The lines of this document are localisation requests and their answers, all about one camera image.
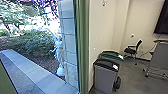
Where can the green framed glass door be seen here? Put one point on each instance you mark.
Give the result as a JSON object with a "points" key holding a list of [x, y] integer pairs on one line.
{"points": [[82, 40]]}

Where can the black visitor chair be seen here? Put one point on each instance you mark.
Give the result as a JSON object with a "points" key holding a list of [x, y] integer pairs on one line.
{"points": [[131, 51]]}

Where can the green hedge bush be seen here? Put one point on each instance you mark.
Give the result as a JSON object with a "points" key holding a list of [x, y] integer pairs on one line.
{"points": [[36, 45]]}

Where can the leafy tree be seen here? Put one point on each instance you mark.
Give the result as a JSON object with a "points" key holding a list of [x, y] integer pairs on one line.
{"points": [[23, 13]]}

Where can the white wall switch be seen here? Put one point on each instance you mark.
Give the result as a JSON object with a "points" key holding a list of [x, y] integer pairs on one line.
{"points": [[104, 2]]}

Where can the plain white wall socket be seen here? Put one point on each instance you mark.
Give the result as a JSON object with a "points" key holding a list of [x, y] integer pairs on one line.
{"points": [[132, 35]]}

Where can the large black wall screen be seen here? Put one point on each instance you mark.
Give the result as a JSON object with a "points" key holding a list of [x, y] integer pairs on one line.
{"points": [[162, 16]]}

